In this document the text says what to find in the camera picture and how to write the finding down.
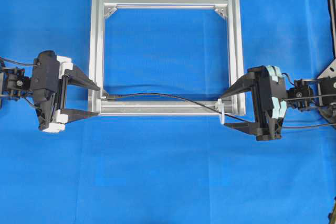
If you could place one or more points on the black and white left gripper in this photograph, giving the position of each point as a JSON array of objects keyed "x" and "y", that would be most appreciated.
[{"x": 48, "y": 71}]

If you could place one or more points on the black and teal right gripper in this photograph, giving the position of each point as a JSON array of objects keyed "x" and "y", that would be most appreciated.
[{"x": 269, "y": 93}]

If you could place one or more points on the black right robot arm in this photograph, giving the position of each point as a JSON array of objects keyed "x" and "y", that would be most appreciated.
[{"x": 303, "y": 96}]

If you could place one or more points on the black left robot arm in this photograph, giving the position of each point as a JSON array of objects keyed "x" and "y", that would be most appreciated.
[{"x": 15, "y": 85}]

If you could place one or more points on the white zip tie loop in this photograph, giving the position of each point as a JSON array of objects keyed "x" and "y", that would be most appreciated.
[{"x": 221, "y": 111}]

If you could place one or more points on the silver aluminium extrusion frame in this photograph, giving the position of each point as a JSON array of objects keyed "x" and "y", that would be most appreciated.
[{"x": 101, "y": 10}]

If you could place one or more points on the black vertical post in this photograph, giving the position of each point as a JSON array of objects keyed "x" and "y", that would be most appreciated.
[{"x": 331, "y": 9}]

